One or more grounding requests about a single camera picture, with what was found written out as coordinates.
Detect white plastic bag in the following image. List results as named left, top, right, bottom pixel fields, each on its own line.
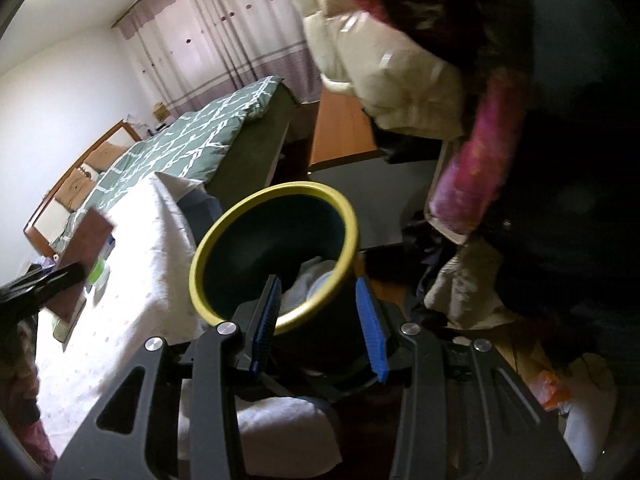
left=565, top=355, right=616, bottom=471

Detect green checked duvet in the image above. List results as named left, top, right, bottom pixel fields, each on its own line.
left=50, top=76, right=285, bottom=256

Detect person's left forearm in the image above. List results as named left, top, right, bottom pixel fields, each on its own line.
left=0, top=320, right=58, bottom=478

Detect grey blue panel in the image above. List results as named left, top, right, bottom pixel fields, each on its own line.
left=179, top=194, right=222, bottom=241

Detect green label jar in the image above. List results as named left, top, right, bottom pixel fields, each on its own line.
left=87, top=245, right=112, bottom=293

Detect black garment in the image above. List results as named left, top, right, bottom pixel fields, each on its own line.
left=375, top=0, right=640, bottom=361

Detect pink carton box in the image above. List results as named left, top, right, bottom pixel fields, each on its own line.
left=54, top=207, right=114, bottom=322

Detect wooden cabinet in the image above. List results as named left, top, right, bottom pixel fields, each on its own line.
left=307, top=87, right=443, bottom=251

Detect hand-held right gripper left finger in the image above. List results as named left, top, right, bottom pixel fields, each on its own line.
left=52, top=274, right=283, bottom=480

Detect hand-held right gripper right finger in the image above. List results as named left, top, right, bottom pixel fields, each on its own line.
left=354, top=276, right=583, bottom=480

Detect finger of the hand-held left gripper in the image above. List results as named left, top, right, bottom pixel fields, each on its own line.
left=25, top=264, right=87, bottom=311

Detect white towel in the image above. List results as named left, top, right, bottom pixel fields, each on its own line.
left=180, top=395, right=343, bottom=478

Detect orange plastic bag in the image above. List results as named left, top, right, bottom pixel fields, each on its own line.
left=535, top=370, right=571, bottom=411

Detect beige cloth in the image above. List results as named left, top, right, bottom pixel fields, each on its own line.
left=425, top=237, right=506, bottom=331

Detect wooden bed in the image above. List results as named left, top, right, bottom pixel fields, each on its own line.
left=22, top=76, right=312, bottom=273

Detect yellow rim trash bin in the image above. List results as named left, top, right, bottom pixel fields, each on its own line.
left=189, top=181, right=401, bottom=386

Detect cream puffer jacket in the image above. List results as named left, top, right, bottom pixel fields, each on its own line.
left=302, top=0, right=466, bottom=138

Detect brown pillow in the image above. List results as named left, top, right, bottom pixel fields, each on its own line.
left=82, top=142, right=131, bottom=173
left=55, top=167, right=98, bottom=211

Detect pink floral garment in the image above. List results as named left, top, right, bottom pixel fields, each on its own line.
left=430, top=67, right=528, bottom=248

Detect dotted white tablecloth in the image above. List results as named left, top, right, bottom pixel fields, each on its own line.
left=35, top=174, right=221, bottom=458

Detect pink beige curtain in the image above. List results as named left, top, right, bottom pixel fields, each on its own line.
left=112, top=0, right=326, bottom=116

